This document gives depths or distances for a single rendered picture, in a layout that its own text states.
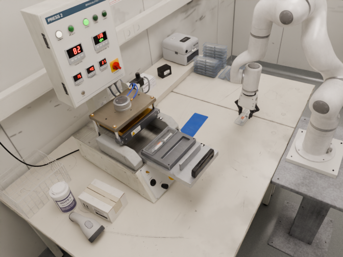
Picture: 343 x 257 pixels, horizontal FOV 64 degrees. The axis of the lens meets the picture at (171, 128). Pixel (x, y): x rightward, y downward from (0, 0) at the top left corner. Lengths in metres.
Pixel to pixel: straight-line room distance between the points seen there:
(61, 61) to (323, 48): 1.03
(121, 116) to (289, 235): 1.45
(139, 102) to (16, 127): 0.66
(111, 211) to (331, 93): 1.04
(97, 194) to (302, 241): 1.42
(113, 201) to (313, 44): 1.05
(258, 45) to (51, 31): 0.88
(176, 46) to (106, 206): 1.34
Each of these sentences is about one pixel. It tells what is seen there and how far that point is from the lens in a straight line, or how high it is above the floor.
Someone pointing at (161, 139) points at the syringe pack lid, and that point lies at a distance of 1.27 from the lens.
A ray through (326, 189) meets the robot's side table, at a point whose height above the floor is 0.75.
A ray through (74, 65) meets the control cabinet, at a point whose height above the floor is 1.34.
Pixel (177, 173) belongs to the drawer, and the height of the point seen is 0.97.
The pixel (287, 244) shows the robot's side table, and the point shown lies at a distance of 2.14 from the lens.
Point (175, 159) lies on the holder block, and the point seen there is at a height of 0.99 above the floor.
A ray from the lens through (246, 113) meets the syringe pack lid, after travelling 1.71.
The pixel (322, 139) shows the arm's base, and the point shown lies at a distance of 1.49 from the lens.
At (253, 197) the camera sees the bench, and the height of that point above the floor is 0.75.
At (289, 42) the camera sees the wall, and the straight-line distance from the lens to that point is 3.58.
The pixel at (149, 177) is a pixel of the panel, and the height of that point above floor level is 0.86.
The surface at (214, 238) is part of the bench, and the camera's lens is 1.26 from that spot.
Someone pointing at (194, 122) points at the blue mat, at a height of 0.75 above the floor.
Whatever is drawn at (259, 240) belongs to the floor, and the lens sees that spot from 2.13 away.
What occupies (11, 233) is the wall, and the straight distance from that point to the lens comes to 1.95.
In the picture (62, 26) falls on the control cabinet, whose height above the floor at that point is 1.50.
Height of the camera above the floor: 1.88
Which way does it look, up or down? 42 degrees down
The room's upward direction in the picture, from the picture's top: 7 degrees counter-clockwise
